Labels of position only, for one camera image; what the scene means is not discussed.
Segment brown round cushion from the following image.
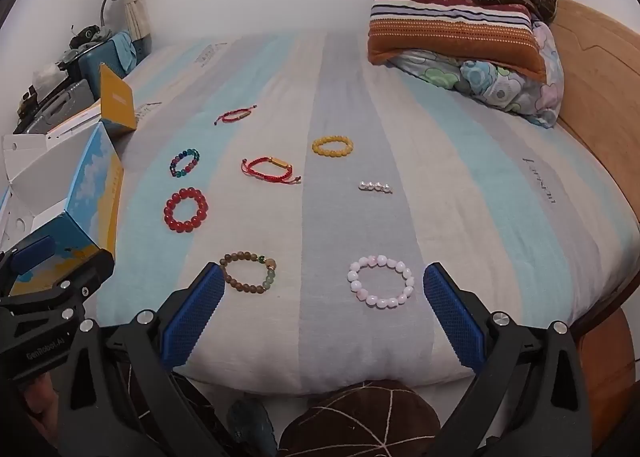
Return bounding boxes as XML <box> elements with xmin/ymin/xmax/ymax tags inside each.
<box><xmin>120</xmin><ymin>362</ymin><xmax>442</xmax><ymax>457</ymax></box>

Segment blue cloud print box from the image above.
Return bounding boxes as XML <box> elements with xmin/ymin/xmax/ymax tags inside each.
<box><xmin>10</xmin><ymin>123</ymin><xmax>125</xmax><ymax>295</ymax></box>

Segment person's left hand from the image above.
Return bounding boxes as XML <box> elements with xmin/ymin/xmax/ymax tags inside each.
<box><xmin>20</xmin><ymin>372</ymin><xmax>63</xmax><ymax>420</ymax></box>

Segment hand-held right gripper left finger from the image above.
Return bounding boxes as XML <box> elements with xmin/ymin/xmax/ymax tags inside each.
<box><xmin>57</xmin><ymin>262</ymin><xmax>226</xmax><ymax>457</ymax></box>

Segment yellow and white cardboard box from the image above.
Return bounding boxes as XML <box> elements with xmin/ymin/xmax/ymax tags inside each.
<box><xmin>47</xmin><ymin>63</ymin><xmax>138</xmax><ymax>140</ymax></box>

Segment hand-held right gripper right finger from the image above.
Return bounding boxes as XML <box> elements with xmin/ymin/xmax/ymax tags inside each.
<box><xmin>422</xmin><ymin>262</ymin><xmax>593</xmax><ymax>457</ymax></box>

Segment brown wooden bead bracelet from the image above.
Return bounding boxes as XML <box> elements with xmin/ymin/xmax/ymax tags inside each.
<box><xmin>220</xmin><ymin>250</ymin><xmax>278</xmax><ymax>295</ymax></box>

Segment red cord bracelet gold tube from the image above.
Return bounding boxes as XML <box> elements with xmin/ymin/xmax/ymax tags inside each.
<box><xmin>241</xmin><ymin>155</ymin><xmax>303</xmax><ymax>185</ymax></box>

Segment thin red cord bracelet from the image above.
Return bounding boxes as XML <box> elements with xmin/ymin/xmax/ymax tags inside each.
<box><xmin>215</xmin><ymin>105</ymin><xmax>258</xmax><ymax>126</ymax></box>

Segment black clutter item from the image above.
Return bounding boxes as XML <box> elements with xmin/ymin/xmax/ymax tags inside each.
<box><xmin>69</xmin><ymin>26</ymin><xmax>101</xmax><ymax>49</ymax></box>

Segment pink bead bracelet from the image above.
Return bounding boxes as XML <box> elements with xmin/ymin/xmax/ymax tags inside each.
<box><xmin>347</xmin><ymin>254</ymin><xmax>415</xmax><ymax>308</ymax></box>

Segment floral quilt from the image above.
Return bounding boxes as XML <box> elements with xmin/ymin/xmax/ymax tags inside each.
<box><xmin>390</xmin><ymin>20</ymin><xmax>566</xmax><ymax>130</ymax></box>

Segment dark blue cloth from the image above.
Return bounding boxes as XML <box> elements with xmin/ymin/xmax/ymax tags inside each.
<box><xmin>227</xmin><ymin>399</ymin><xmax>279</xmax><ymax>457</ymax></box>

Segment light blue cloth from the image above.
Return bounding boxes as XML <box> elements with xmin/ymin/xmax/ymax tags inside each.
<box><xmin>112</xmin><ymin>32</ymin><xmax>137</xmax><ymax>75</ymax></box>

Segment yellow bead bracelet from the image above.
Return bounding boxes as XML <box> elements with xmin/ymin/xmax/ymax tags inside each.
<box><xmin>311</xmin><ymin>135</ymin><xmax>355</xmax><ymax>157</ymax></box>

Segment grey suitcase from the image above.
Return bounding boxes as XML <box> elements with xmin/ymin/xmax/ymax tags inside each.
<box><xmin>15</xmin><ymin>80</ymin><xmax>96</xmax><ymax>135</ymax></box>

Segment wooden bed frame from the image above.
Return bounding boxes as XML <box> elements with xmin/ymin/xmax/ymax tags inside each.
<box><xmin>547</xmin><ymin>0</ymin><xmax>640</xmax><ymax>443</ymax></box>

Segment multicolour bead bracelet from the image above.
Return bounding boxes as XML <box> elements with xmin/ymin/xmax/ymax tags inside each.
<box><xmin>170</xmin><ymin>148</ymin><xmax>202</xmax><ymax>178</ymax></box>

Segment red bead bracelet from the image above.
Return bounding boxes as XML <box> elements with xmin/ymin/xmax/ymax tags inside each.
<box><xmin>163</xmin><ymin>188</ymin><xmax>210</xmax><ymax>235</ymax></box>

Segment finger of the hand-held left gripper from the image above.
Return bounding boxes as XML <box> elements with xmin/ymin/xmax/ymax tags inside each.
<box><xmin>12</xmin><ymin>249</ymin><xmax>116</xmax><ymax>312</ymax></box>
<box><xmin>0</xmin><ymin>235</ymin><xmax>57</xmax><ymax>295</ymax></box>

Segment white plastic bag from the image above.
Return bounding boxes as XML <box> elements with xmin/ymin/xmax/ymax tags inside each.
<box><xmin>32</xmin><ymin>64</ymin><xmax>62</xmax><ymax>88</ymax></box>

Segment teal suitcase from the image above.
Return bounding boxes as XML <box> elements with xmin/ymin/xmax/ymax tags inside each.
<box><xmin>77</xmin><ymin>34</ymin><xmax>138</xmax><ymax>88</ymax></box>

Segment striped folded blanket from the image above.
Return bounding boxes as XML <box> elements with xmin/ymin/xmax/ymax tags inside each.
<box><xmin>367</xmin><ymin>0</ymin><xmax>548</xmax><ymax>83</ymax></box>

